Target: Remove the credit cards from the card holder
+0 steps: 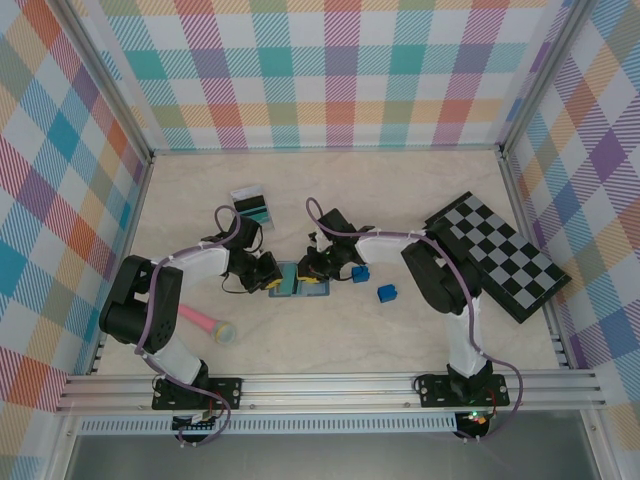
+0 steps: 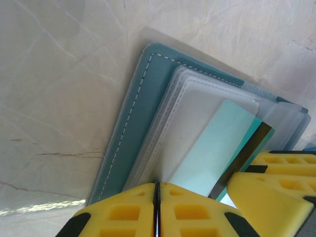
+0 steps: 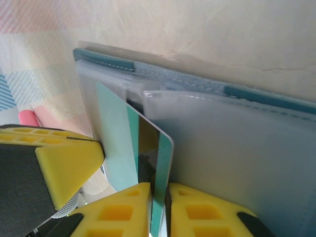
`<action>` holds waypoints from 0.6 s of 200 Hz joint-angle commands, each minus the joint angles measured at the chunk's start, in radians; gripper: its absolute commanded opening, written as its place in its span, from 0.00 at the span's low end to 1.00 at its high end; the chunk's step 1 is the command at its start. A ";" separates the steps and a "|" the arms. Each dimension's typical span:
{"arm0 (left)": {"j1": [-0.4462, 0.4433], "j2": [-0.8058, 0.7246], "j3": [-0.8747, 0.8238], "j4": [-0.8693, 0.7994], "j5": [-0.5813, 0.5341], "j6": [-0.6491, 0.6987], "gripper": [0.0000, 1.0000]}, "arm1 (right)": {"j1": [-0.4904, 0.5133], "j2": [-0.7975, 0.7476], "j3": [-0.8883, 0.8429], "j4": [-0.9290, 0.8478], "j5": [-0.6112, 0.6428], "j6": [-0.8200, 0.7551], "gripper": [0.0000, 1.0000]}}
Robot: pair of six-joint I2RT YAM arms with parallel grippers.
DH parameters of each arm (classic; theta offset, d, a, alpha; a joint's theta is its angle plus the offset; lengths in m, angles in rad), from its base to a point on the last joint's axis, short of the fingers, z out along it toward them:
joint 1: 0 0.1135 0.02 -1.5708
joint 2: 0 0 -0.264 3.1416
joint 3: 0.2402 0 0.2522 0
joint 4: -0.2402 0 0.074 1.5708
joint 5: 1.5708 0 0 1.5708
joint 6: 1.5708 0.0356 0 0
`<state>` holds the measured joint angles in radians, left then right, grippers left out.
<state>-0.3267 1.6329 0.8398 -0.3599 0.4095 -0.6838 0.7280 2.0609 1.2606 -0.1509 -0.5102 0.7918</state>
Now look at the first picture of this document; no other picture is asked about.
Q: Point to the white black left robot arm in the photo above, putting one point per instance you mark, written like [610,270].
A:
[200,262]

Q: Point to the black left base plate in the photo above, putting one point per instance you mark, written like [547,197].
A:
[227,392]

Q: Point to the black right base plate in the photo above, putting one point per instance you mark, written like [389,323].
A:
[432,390]

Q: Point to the blue toy block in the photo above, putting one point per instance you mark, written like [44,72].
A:
[360,274]
[387,293]

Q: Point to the black grey chessboard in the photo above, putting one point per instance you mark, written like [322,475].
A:
[515,260]

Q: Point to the aluminium mounting rail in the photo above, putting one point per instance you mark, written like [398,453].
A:
[325,390]

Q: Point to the small circuit board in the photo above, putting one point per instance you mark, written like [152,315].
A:
[195,424]
[476,419]

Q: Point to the pink toy microphone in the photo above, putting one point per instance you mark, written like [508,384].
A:
[220,331]

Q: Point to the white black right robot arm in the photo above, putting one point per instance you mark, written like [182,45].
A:
[390,247]

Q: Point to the teal leather card holder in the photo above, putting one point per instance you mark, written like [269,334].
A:
[290,280]

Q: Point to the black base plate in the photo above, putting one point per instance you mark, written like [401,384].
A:
[432,390]
[227,392]

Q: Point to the aluminium frame post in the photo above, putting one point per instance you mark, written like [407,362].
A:
[109,85]
[541,85]

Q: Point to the black teal striped card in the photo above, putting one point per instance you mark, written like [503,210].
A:
[260,212]

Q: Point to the aluminium back frame bar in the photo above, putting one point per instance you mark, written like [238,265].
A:
[325,151]

